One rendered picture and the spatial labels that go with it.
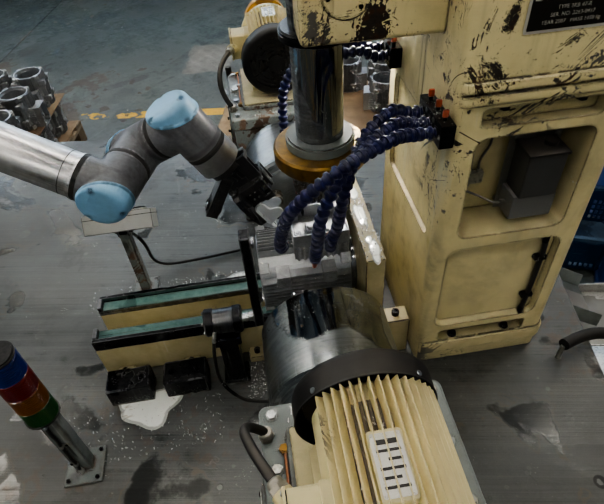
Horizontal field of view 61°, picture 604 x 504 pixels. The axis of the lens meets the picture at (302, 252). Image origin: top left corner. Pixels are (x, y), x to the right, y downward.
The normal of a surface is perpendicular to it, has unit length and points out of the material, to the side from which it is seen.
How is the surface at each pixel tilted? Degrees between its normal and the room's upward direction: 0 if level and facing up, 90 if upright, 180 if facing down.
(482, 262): 90
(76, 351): 0
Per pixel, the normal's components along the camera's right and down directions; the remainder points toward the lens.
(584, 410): -0.06, -0.71
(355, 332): 0.23, -0.72
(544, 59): 0.15, 0.69
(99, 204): -0.09, 0.74
